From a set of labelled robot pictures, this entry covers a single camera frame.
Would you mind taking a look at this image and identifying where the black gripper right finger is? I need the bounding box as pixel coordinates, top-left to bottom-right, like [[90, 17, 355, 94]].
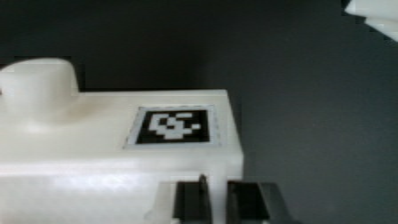
[[225, 181, 296, 224]]

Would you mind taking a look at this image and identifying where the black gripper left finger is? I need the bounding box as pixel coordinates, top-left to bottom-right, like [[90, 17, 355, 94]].
[[174, 175, 213, 224]]

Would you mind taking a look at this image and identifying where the white drawer with knob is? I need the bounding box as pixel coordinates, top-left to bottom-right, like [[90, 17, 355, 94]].
[[0, 58, 243, 224]]

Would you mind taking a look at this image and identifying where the white marker tag plate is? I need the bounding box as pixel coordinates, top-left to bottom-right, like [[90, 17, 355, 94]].
[[344, 0, 398, 42]]

